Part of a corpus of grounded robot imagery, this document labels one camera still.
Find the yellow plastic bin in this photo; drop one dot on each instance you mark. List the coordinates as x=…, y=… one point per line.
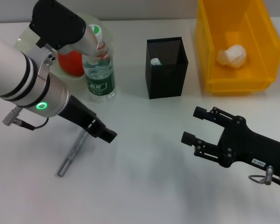
x=259, y=46

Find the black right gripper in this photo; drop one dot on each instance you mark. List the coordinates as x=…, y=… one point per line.
x=247, y=144

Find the black mesh pen holder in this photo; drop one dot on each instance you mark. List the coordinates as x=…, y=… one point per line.
x=165, y=74

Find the mint green pen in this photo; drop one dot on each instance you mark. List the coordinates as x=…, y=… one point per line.
x=155, y=62

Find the grey marker pen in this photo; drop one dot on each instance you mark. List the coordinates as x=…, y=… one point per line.
x=70, y=158

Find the clear green-label water bottle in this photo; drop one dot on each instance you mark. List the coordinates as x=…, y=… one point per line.
x=100, y=79

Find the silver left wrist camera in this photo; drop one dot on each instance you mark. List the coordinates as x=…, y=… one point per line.
x=58, y=25

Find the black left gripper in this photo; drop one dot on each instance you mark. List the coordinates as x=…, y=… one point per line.
x=81, y=114

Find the white paper ball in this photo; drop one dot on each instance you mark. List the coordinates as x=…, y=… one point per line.
x=233, y=57

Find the pale green wavy fruit plate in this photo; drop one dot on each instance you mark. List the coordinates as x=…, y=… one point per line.
x=25, y=39

